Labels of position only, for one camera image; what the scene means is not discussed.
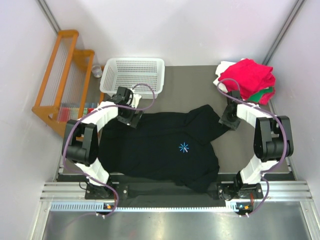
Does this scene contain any black t shirt blue logo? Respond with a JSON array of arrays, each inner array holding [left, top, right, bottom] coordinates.
[[98, 105, 228, 193]]

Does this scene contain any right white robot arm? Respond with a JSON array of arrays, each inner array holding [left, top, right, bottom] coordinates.
[[217, 90, 294, 201]]

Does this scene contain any white plastic perforated basket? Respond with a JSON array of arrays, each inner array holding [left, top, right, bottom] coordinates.
[[99, 57, 165, 99]]

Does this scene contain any red box in rack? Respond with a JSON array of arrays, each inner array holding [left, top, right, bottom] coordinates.
[[57, 102, 98, 122]]

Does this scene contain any small clear plastic cup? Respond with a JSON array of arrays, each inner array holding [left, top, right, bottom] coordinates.
[[91, 65, 103, 78]]

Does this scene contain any green folded t shirt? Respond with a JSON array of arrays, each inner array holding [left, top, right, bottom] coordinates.
[[248, 87, 273, 103]]

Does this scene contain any white folded t shirt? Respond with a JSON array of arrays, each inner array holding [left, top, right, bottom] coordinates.
[[213, 60, 245, 99]]

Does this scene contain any white slotted cable duct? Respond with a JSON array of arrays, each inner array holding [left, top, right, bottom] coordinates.
[[50, 202, 252, 213]]

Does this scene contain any orange wooden rack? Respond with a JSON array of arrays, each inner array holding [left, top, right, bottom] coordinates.
[[32, 29, 104, 137]]

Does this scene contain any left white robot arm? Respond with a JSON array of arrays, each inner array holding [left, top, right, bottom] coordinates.
[[61, 87, 143, 199]]

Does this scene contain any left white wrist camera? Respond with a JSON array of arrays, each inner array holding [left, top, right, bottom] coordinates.
[[128, 93, 142, 109]]

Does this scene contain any red folded t shirt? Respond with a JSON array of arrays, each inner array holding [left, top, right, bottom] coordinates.
[[218, 58, 276, 105]]

